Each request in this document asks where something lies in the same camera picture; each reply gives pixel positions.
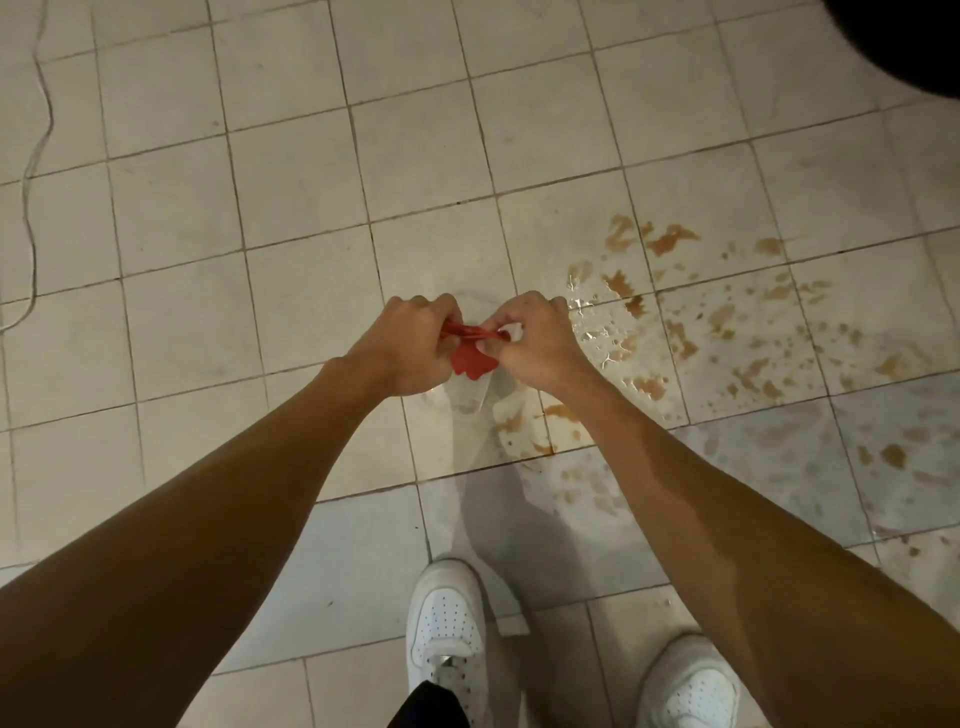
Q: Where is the person's right hand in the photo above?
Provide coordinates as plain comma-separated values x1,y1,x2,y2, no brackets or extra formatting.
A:
477,291,603,399

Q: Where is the person's left hand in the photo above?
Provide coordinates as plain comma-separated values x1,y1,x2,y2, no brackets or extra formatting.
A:
345,294,465,399

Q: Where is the red plastic wrapper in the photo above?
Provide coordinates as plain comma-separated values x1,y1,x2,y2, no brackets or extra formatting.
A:
440,318,513,379

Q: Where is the clear plastic bag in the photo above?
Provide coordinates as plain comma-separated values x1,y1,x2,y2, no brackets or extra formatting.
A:
420,292,520,415

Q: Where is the person's right forearm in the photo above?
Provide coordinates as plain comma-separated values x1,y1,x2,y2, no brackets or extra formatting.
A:
558,371,960,728

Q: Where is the person's left forearm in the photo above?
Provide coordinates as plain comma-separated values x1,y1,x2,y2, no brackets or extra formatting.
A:
0,358,399,728

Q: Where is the brown liquid spill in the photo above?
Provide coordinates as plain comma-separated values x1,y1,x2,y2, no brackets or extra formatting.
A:
493,213,960,560

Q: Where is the white left shoe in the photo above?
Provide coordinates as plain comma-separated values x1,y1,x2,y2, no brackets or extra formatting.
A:
405,558,496,728

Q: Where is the white shoe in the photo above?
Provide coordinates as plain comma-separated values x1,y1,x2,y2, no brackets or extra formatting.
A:
405,558,496,728
636,633,744,728

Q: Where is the black trouser leg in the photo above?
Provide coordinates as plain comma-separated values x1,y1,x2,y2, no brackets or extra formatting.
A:
386,678,471,728

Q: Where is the white right shoe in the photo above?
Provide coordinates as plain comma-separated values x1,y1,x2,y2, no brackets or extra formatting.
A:
636,633,744,728

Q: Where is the white cable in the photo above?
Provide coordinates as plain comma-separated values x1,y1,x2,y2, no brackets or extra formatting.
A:
0,0,55,333

